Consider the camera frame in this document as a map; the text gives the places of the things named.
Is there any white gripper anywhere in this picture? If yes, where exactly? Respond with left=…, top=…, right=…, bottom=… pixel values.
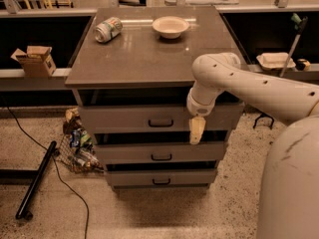
left=186, top=82, right=223, bottom=144

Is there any grey drawer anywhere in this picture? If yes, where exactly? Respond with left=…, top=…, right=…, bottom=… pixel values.
left=105, top=169, right=217, bottom=188
left=95, top=141, right=226, bottom=164
left=79, top=104, right=243, bottom=134

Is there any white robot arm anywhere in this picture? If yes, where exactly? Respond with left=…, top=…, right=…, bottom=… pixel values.
left=186, top=53, right=319, bottom=144

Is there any white robot base body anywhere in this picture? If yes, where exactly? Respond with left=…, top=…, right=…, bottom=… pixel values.
left=256, top=116, right=319, bottom=239

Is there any grey drawer cabinet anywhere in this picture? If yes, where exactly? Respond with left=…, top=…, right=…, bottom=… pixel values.
left=65, top=6, right=251, bottom=191

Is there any open cardboard box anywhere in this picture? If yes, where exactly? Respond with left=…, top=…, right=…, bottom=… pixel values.
left=11, top=46, right=56, bottom=78

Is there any white paper bowl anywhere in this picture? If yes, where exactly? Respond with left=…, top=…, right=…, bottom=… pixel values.
left=153, top=16, right=189, bottom=39

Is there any white takeout container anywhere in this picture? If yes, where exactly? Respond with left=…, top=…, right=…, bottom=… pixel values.
left=256, top=52, right=288, bottom=71

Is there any yellow tape measure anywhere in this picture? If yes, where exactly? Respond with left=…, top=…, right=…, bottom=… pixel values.
left=296, top=59, right=311, bottom=71

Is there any crushed green soda can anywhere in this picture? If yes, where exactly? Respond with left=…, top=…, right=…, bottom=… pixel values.
left=95, top=17, right=123, bottom=43

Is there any reacher grabber tool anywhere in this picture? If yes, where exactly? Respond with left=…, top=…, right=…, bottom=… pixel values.
left=279, top=13, right=308, bottom=78

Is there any black metal table leg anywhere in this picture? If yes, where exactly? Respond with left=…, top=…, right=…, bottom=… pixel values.
left=15, top=141, right=57, bottom=220

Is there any wire basket with trash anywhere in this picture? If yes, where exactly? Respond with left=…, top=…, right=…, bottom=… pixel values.
left=56, top=108, right=104, bottom=173

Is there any black floor cable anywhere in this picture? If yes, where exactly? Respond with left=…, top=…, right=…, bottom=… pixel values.
left=2, top=97, right=91, bottom=239

